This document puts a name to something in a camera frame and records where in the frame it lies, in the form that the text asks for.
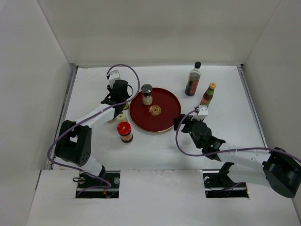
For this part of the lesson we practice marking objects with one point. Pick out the red chili sauce bottle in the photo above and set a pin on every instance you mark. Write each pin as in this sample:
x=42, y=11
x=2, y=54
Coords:
x=208, y=95

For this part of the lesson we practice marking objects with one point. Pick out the tall dark soy sauce bottle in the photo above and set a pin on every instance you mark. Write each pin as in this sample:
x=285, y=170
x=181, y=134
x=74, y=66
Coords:
x=193, y=79

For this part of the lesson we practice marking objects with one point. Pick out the silver cap spice shaker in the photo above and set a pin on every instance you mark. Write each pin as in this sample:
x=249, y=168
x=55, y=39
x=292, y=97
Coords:
x=146, y=90

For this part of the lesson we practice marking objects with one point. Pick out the cream cap spice jar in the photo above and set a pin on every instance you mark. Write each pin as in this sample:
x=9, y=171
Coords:
x=121, y=118

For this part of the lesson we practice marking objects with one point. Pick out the red lid sauce jar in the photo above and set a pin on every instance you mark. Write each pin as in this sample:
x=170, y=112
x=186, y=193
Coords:
x=125, y=131

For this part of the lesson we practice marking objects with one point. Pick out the round red tray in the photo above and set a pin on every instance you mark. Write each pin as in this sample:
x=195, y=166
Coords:
x=157, y=117

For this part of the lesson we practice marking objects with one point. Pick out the pink cap spice jar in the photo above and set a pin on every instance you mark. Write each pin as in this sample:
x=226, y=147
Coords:
x=111, y=121

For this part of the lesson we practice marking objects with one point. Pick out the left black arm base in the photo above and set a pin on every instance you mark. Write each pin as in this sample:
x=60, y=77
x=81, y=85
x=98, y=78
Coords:
x=90, y=188

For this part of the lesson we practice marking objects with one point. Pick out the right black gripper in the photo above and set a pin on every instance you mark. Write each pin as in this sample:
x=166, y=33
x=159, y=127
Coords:
x=186, y=121

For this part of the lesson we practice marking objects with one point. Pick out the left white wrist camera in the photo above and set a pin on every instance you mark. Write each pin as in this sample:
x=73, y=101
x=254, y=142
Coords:
x=112, y=76

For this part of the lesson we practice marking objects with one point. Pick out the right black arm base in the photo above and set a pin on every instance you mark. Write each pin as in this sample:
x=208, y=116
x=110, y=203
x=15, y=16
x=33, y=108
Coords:
x=218, y=184

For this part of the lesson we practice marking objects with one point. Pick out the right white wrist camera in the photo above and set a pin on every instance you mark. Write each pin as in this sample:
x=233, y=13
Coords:
x=201, y=113

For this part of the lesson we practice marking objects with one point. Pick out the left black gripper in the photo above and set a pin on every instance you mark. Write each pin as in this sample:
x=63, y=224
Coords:
x=110, y=89

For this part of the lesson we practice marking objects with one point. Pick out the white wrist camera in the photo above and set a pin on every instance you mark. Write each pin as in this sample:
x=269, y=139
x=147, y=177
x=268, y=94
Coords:
x=112, y=76
x=201, y=113

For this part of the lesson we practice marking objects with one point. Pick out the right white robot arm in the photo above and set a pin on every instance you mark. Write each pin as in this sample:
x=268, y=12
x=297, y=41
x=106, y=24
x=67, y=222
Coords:
x=271, y=167

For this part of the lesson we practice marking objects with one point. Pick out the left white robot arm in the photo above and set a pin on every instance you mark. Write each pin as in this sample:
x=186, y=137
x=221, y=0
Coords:
x=75, y=146

